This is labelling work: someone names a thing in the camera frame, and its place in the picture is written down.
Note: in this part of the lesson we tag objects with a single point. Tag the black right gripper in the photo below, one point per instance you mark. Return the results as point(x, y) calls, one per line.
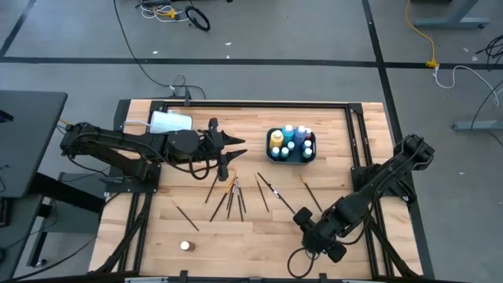
point(320, 236)

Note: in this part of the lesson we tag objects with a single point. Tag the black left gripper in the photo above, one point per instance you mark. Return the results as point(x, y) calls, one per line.
point(214, 145)

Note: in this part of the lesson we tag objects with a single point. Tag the small teal paint bottle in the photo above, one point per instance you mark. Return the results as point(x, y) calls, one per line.
point(285, 151)
point(275, 152)

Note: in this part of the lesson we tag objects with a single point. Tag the thin black gold-tipped paintbrush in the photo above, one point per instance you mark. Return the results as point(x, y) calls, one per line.
point(211, 188)

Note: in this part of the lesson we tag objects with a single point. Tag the black paintbrush with lettering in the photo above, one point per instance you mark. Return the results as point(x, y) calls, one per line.
point(285, 203)

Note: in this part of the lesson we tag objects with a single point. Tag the black paintbrush striped silver ferrule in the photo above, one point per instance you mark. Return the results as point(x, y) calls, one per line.
point(267, 183)

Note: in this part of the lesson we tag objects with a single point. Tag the black silver-ferrule paintbrush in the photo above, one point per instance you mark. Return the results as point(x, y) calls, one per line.
point(231, 201)

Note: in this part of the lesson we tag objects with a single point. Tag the small dark grey paint bottle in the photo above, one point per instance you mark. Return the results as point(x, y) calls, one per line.
point(291, 145)

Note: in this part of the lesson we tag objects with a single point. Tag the teal plastic caddy bin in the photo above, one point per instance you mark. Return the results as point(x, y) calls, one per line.
point(294, 159)

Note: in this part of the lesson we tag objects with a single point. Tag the large periwinkle paint bottle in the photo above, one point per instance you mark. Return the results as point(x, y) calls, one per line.
point(300, 135)

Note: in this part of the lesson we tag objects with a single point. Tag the small blue paint bottle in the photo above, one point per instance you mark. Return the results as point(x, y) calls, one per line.
point(307, 144)

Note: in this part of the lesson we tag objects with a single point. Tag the small green paint bottle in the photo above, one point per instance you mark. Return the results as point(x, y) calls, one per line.
point(307, 154)

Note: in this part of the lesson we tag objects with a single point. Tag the small red paint bottle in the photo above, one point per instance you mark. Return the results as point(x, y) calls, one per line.
point(309, 134)

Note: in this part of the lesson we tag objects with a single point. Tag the small reddish brown paint bottle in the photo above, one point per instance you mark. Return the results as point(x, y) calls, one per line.
point(185, 246)

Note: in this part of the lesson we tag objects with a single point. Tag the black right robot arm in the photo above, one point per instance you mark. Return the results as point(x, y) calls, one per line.
point(373, 192)

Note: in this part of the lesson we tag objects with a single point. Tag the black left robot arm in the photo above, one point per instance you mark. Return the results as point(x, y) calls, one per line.
point(118, 139)

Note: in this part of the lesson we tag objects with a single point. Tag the large yellow paint bottle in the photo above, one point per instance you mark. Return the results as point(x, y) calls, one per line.
point(276, 140)

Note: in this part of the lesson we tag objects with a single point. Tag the large teal paint bottle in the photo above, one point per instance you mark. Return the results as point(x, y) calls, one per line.
point(288, 133)

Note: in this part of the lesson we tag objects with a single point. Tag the white spot lamp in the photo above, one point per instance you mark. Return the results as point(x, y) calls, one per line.
point(169, 122)

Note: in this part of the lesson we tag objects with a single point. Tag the black side table leg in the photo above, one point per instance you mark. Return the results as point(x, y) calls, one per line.
point(70, 194)

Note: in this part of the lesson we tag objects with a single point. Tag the grey desk foot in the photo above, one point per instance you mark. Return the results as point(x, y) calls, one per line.
point(479, 125)

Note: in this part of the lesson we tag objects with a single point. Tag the dark grey side table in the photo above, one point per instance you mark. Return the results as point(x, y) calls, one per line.
point(27, 137)

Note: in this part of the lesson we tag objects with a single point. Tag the grey desk leg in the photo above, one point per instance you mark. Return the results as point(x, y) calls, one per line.
point(448, 23)

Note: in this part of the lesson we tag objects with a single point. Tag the black aluminium table frame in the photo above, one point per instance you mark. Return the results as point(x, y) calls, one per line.
point(255, 104)

